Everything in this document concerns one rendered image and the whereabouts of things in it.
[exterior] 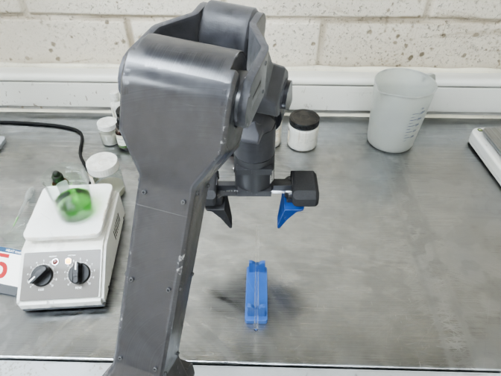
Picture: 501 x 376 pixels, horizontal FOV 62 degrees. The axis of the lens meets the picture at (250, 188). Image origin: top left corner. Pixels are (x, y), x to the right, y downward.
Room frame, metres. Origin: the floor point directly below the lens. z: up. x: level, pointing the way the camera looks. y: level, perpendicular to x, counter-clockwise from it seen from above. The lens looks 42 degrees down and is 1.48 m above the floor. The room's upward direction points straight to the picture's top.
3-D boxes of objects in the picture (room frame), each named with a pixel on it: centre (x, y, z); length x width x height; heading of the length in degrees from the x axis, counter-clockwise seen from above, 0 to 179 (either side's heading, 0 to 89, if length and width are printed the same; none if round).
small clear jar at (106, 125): (0.79, 0.32, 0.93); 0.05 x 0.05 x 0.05
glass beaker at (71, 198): (0.48, 0.28, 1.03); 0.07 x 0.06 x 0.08; 86
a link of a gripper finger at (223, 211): (0.46, 0.05, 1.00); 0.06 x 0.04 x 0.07; 179
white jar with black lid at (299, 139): (0.78, -0.12, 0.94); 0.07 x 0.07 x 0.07
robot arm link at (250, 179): (0.46, -0.01, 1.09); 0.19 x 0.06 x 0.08; 89
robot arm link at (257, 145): (0.46, 0.00, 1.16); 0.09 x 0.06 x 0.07; 165
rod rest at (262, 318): (0.38, -0.01, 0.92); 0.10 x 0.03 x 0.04; 179
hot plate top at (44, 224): (0.48, 0.30, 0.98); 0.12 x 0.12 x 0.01; 4
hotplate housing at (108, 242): (0.46, 0.29, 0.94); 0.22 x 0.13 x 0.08; 4
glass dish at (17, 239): (0.50, 0.42, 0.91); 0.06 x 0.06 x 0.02
